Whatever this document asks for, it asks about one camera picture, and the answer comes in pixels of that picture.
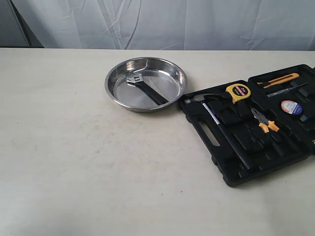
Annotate round stainless steel pan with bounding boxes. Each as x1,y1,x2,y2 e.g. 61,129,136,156
104,57,188,113

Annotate black adjustable wrench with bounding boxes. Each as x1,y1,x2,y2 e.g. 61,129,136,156
126,74,168,105

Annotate black plastic tool case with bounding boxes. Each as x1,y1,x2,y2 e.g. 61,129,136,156
179,64,315,187

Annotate steel claw hammer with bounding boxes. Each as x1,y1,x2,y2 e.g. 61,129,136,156
184,93,252,170

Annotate yellow tape measure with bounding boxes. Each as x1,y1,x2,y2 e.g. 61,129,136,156
225,84,251,104

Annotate yellow utility knife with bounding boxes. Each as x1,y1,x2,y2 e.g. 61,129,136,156
257,73,300,89

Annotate electrical tape roll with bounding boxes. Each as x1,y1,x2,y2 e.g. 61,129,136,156
281,100,303,115

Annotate white wrinkled backdrop curtain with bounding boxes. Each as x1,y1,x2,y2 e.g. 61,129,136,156
0,0,315,51

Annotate yellow handled pliers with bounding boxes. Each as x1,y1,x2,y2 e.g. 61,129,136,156
251,108,283,143

